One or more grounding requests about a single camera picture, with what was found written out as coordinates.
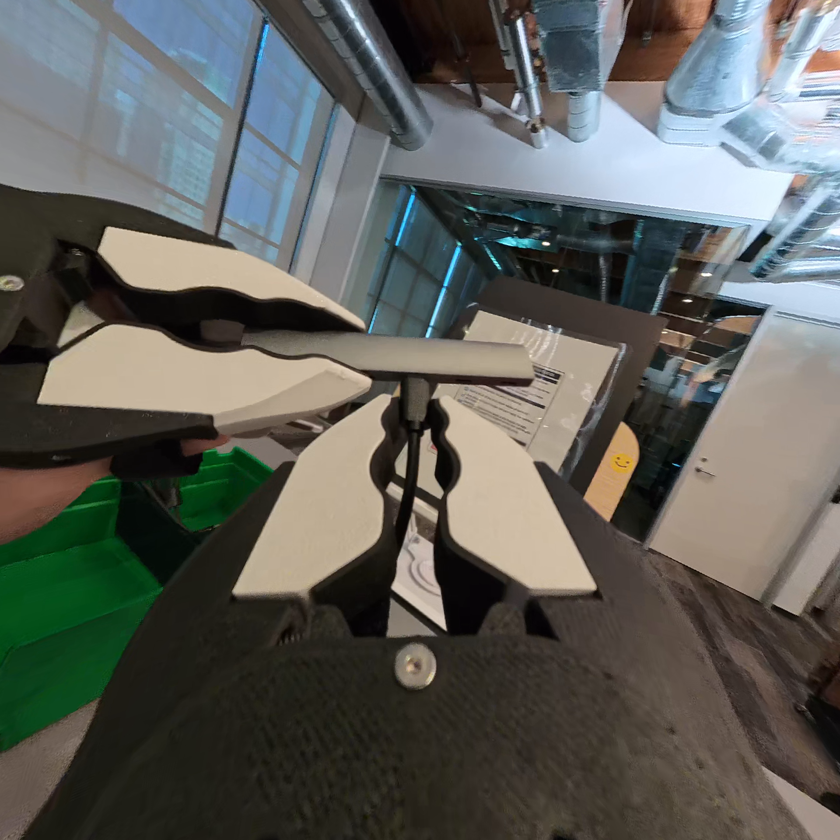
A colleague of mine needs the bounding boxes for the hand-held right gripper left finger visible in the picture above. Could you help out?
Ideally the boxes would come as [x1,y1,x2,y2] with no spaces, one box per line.
[231,394,396,608]

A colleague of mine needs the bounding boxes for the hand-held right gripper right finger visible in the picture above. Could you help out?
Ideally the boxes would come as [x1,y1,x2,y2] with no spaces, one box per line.
[430,395,599,601]

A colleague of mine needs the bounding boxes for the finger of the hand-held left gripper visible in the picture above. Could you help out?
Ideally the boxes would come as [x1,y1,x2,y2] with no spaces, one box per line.
[36,322,374,437]
[85,226,367,345]

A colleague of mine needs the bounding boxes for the grey usb hub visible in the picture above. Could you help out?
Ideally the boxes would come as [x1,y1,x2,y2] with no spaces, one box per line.
[241,328,534,389]

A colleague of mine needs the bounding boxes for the person's left hand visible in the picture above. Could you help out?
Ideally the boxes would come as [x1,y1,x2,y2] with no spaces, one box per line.
[0,434,229,544]

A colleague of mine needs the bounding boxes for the white document stand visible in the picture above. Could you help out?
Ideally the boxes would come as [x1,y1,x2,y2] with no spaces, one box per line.
[392,482,454,622]

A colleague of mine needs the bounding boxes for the black bin divider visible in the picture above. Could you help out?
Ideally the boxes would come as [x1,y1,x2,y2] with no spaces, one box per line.
[117,481,206,586]

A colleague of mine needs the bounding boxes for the printed paper sign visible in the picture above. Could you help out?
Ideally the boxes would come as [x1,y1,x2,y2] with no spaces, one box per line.
[458,308,622,471]

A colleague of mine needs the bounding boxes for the large window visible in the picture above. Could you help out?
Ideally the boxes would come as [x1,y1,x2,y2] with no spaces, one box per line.
[0,0,337,265]

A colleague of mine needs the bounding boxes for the black board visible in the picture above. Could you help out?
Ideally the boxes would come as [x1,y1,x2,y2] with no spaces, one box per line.
[478,276,669,501]

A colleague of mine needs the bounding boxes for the white door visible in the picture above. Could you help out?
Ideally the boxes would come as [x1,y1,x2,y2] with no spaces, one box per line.
[645,307,840,608]

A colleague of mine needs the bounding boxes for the green plastic bin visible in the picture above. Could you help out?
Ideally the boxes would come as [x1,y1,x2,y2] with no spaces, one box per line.
[0,446,275,752]

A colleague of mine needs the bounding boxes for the silver metal pipe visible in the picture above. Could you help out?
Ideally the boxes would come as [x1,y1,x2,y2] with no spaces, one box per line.
[504,0,551,150]

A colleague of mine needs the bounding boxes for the spiral metal air duct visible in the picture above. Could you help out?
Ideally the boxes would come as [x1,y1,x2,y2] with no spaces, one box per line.
[314,0,435,151]
[748,176,840,284]

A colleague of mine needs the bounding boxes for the glass partition wall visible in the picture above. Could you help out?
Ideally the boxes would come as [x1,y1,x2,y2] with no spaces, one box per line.
[366,184,750,526]

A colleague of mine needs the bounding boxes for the rectangular metal duct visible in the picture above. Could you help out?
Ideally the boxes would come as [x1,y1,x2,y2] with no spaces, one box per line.
[530,0,616,143]

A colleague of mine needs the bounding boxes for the wide silver air duct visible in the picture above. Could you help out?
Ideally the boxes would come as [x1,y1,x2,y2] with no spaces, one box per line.
[656,0,840,173]

